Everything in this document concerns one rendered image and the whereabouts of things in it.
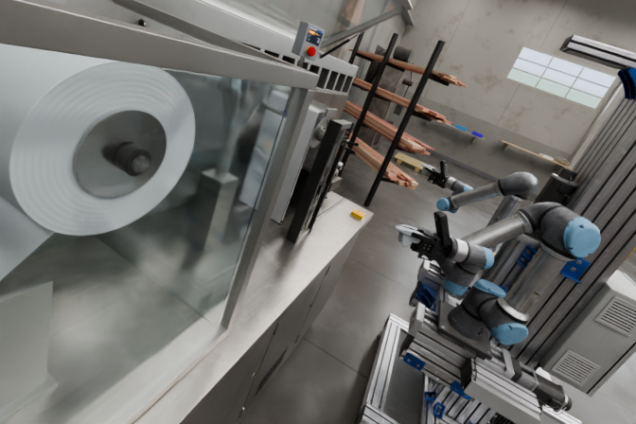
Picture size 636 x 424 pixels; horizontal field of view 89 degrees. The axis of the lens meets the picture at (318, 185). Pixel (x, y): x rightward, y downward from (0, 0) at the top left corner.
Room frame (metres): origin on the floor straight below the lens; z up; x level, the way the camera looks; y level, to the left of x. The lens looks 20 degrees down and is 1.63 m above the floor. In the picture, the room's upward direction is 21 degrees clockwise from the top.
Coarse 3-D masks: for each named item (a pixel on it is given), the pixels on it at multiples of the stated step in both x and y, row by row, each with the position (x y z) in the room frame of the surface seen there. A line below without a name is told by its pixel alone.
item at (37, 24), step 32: (0, 0) 0.20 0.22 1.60; (32, 0) 0.22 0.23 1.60; (128, 0) 0.79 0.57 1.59; (0, 32) 0.20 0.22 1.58; (32, 32) 0.22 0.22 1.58; (64, 32) 0.24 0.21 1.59; (96, 32) 0.26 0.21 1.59; (128, 32) 0.28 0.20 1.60; (160, 32) 0.33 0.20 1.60; (160, 64) 0.32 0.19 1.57; (192, 64) 0.36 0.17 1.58; (224, 64) 0.40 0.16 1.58; (256, 64) 0.46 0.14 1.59; (288, 64) 0.65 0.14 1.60; (288, 160) 0.65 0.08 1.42; (256, 256) 0.66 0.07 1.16; (160, 384) 0.45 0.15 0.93; (128, 416) 0.38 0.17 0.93
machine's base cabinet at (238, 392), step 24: (336, 264) 1.55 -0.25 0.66; (312, 288) 1.22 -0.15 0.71; (288, 312) 0.99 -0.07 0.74; (312, 312) 1.50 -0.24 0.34; (288, 336) 1.15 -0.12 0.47; (264, 360) 0.93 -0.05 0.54; (240, 384) 0.77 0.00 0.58; (264, 384) 1.10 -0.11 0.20; (216, 408) 0.64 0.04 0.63; (240, 408) 0.88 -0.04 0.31
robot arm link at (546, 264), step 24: (552, 216) 1.11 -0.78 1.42; (576, 216) 1.08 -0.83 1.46; (552, 240) 1.06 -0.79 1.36; (576, 240) 1.01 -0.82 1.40; (600, 240) 1.03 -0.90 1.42; (528, 264) 1.10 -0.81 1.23; (552, 264) 1.04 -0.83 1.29; (528, 288) 1.05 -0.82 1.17; (480, 312) 1.12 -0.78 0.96; (504, 312) 1.04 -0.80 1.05; (504, 336) 1.01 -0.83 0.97
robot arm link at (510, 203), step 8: (536, 184) 1.77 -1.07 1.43; (528, 192) 1.74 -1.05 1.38; (504, 200) 1.79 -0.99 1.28; (512, 200) 1.76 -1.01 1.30; (520, 200) 1.75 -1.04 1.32; (504, 208) 1.77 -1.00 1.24; (512, 208) 1.76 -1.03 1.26; (496, 216) 1.78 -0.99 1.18; (504, 216) 1.76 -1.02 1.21; (488, 224) 1.79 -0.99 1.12; (496, 248) 1.80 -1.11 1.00
